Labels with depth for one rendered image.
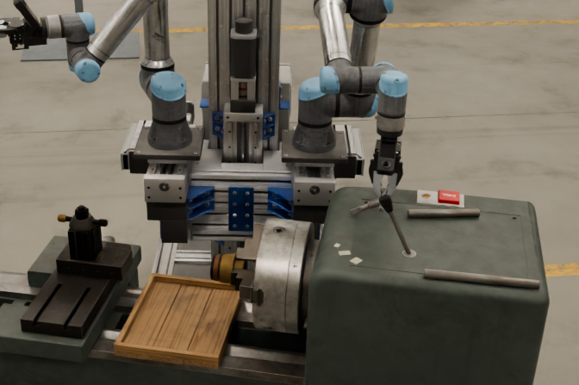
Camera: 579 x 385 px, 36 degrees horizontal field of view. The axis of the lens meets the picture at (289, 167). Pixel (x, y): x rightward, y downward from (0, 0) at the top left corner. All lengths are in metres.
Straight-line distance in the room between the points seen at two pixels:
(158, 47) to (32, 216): 2.16
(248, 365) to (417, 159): 3.25
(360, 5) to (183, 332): 1.10
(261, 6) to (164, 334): 1.13
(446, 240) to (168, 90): 1.08
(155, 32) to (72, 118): 3.14
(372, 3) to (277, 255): 0.83
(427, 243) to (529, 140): 3.71
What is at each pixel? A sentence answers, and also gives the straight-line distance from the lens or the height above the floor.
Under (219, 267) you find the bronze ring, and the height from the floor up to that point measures 1.10.
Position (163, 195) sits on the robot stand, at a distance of 2.98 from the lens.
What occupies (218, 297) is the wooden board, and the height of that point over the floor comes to 0.88.
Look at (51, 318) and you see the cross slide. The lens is 2.61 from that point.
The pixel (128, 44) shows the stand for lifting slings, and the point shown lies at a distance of 7.38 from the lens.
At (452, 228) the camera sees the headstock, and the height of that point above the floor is 1.25.
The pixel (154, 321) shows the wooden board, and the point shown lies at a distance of 2.69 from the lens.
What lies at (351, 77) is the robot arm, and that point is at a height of 1.62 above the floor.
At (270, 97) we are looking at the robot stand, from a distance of 3.15.
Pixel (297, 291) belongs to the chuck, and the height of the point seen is 1.14.
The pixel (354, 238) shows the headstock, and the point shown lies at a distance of 2.39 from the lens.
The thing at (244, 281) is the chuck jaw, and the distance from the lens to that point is 2.45.
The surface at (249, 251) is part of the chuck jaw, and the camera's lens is 2.54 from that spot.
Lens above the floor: 2.52
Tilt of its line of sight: 28 degrees down
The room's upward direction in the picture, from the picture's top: 2 degrees clockwise
